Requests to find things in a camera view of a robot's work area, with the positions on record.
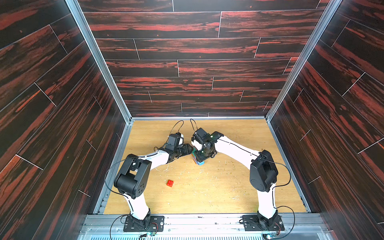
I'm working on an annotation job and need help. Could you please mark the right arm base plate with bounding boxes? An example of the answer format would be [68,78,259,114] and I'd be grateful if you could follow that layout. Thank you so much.
[239,213,285,232]

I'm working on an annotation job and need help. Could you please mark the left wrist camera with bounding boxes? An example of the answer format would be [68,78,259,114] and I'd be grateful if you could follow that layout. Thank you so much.
[176,133,184,146]

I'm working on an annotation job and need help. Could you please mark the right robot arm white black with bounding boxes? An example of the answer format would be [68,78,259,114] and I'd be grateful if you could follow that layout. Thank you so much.
[191,128,278,220]

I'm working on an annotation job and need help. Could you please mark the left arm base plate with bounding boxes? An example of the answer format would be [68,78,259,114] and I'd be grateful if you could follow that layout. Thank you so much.
[123,215,165,233]

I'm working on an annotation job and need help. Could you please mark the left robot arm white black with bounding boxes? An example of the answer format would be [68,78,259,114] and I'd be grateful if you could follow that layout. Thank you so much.
[114,133,194,221]

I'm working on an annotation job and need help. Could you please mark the small red lego brick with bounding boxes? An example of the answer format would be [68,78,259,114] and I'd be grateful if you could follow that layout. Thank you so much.
[167,180,174,187]

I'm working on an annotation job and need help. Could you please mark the aluminium front rail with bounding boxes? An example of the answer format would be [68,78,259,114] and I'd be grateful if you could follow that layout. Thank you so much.
[78,213,334,240]

